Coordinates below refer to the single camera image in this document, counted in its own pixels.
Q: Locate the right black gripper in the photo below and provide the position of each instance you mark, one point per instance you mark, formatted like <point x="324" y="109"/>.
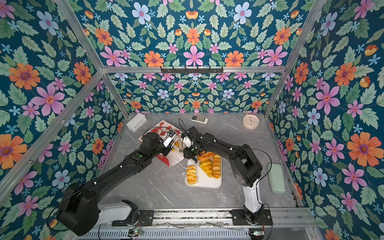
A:
<point x="188" y="155"/>

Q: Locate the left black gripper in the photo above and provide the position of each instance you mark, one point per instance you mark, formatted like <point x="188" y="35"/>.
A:
<point x="168" y="148"/>

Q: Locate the red white paper bag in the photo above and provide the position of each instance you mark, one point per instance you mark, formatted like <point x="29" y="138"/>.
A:
<point x="174" y="157"/>

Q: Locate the pale cream bread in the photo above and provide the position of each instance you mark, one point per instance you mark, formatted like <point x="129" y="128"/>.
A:
<point x="207" y="167"/>

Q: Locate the long twisted bread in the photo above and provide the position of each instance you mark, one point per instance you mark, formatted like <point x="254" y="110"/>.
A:
<point x="217" y="166"/>

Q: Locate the yellow croissant bread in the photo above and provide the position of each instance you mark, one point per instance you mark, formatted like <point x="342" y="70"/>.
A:
<point x="191" y="175"/>

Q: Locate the reddish brown long loaf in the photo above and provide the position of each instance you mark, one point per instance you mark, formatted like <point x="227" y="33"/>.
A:
<point x="205" y="156"/>

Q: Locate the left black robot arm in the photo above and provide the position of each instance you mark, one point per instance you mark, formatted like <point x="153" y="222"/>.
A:
<point x="80" y="210"/>

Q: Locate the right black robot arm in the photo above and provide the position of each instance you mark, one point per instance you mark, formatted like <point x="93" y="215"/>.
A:
<point x="246" y="168"/>

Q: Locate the white remote control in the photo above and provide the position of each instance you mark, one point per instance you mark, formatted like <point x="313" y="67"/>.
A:
<point x="199" y="119"/>

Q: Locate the white plastic box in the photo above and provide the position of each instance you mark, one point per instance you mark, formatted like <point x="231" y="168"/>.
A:
<point x="136" y="122"/>

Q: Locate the white rectangular tray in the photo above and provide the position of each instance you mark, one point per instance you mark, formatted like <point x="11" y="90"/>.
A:
<point x="203" y="181"/>

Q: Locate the pink round clock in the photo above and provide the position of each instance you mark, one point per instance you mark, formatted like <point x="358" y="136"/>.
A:
<point x="251" y="122"/>

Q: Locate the pale green object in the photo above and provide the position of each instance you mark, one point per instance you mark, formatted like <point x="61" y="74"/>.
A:
<point x="276" y="178"/>

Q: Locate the black hook rail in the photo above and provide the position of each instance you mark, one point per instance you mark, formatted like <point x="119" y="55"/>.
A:
<point x="190" y="70"/>

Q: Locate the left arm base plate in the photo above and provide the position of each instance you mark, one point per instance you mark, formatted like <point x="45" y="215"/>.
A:
<point x="142" y="218"/>

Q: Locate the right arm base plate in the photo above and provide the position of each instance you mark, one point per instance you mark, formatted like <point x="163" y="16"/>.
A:
<point x="246" y="218"/>

